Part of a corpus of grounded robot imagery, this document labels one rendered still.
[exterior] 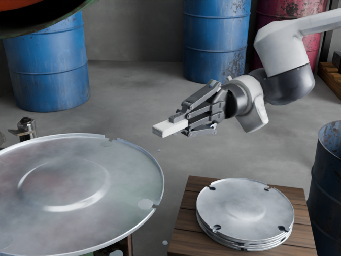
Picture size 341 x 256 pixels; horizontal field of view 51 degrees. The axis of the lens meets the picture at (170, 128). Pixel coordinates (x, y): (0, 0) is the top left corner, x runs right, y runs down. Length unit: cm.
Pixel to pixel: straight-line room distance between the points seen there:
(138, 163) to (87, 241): 18
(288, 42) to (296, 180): 127
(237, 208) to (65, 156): 64
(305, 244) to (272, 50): 56
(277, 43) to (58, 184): 54
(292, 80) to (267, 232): 45
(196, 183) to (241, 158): 87
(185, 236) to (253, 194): 27
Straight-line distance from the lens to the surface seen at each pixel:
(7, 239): 48
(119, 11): 385
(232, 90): 80
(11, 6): 85
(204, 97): 73
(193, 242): 106
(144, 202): 50
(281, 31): 83
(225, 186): 121
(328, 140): 157
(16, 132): 72
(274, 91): 85
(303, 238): 113
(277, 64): 83
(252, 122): 84
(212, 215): 109
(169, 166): 201
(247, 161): 210
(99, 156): 61
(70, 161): 59
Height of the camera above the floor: 109
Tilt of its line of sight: 27 degrees down
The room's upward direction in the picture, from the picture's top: straight up
